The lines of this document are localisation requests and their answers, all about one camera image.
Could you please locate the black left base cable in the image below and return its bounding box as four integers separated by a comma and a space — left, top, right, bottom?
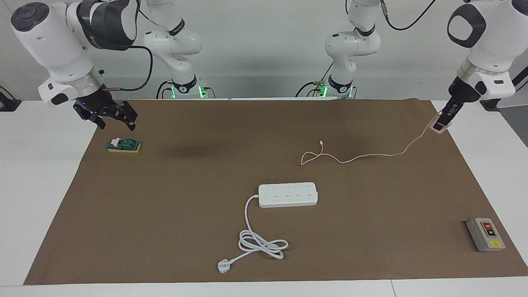
295, 63, 334, 98

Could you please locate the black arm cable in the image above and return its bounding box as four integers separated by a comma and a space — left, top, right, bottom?
102, 44, 154, 92
380, 0, 437, 32

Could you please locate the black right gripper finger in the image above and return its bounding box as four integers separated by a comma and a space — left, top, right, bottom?
73, 106, 106, 130
114, 100, 138, 132

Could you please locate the pink wall charger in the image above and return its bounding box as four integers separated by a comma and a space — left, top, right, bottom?
429, 115, 448, 134

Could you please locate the black clamp bracket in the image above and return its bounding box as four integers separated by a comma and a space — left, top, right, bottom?
0, 86, 22, 112

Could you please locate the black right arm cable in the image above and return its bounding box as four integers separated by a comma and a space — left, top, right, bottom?
102, 44, 154, 92

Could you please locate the white power strip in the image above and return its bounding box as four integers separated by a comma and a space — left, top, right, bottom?
258, 182, 319, 208

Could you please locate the black right base cable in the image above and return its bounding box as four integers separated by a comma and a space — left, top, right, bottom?
156, 80, 173, 99

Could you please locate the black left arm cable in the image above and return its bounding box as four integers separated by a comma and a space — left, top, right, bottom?
380, 0, 437, 32

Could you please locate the white power strip cord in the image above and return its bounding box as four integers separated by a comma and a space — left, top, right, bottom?
229, 194, 289, 265

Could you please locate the black base cable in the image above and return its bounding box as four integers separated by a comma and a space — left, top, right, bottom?
295, 63, 334, 98
156, 80, 173, 99

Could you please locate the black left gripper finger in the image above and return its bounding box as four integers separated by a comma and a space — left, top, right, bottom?
435, 109, 456, 130

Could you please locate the grey on-off switch box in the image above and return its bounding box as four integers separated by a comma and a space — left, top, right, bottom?
466, 217, 506, 252

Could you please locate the brown table mat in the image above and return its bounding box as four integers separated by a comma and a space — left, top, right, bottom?
24, 98, 528, 285

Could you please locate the pink charging cable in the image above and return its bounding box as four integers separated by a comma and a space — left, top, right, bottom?
300, 124, 434, 167

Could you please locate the green knife switch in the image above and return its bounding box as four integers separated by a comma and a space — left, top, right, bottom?
106, 137, 141, 153

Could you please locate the black stand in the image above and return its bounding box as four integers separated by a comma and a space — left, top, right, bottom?
480, 66, 528, 112

